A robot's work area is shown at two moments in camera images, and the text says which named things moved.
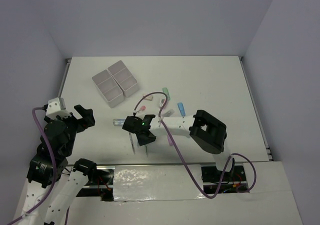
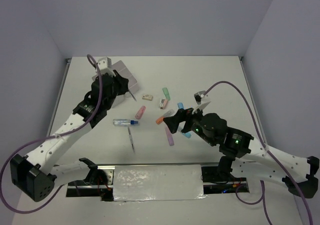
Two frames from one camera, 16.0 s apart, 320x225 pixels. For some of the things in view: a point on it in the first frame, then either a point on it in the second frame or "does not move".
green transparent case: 165,90 does not move
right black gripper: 142,141 -> 181,115
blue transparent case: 181,109 does not move
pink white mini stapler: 162,103 does not move
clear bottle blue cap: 118,122 does not move
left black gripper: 88,115 -> 122,83
